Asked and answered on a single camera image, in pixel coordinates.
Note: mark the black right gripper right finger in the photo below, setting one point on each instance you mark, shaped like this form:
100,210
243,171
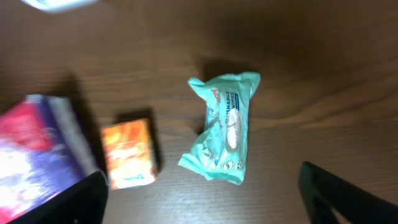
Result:
321,192

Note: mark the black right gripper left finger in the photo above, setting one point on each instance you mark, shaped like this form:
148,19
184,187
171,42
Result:
82,203

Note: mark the red purple snack bag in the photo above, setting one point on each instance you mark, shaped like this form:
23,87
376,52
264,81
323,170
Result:
43,153

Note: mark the small orange box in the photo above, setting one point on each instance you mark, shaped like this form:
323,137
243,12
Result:
129,153

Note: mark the mint green wipes pack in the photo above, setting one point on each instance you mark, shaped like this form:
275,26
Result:
220,151

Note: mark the white barcode scanner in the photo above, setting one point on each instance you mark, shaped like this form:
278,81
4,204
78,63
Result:
54,6

